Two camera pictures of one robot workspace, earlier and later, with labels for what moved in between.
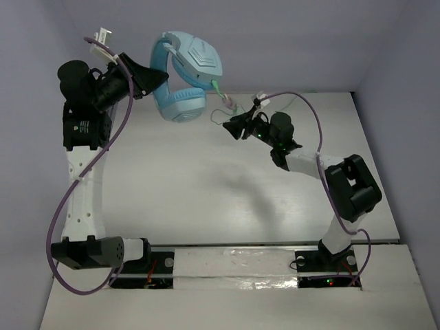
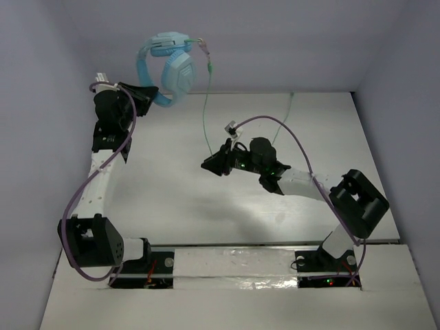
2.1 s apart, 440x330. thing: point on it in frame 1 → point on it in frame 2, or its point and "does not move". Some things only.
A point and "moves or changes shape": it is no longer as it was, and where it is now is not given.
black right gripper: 236,127 → 222,161
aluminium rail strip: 262,244 does not move
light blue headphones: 192,65 moves or changes shape
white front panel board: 243,288 does not move
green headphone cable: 227,102 → 209,69
